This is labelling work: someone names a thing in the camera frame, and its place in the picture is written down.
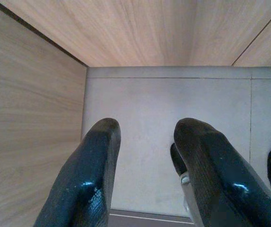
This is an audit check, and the wooden cabinet side panel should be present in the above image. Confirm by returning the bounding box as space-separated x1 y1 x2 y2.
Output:
0 0 89 227

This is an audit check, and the grey cabinet plinth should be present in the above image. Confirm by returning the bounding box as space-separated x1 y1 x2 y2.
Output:
86 66 271 79

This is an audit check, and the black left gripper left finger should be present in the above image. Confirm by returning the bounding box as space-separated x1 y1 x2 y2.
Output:
33 118 122 227

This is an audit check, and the wooden cabinet door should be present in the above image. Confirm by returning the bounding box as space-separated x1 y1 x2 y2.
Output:
231 4 271 68
0 0 271 68

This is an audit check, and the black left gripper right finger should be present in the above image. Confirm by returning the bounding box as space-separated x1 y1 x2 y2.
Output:
174 118 271 227

